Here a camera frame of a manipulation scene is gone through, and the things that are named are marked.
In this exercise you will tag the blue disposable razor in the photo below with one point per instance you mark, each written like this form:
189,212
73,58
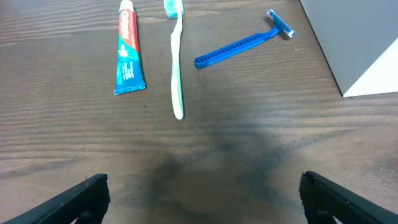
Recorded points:
246,43

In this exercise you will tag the green white toothbrush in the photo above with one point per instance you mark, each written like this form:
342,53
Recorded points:
174,9

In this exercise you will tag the red teal toothpaste tube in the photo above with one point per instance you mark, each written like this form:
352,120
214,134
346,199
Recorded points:
129,75

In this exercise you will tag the white open cardboard box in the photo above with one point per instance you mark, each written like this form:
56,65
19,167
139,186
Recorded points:
359,41

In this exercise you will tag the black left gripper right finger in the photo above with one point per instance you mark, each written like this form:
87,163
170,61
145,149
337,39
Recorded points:
327,202

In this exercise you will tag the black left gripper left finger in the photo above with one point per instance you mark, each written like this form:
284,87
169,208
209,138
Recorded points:
86,202

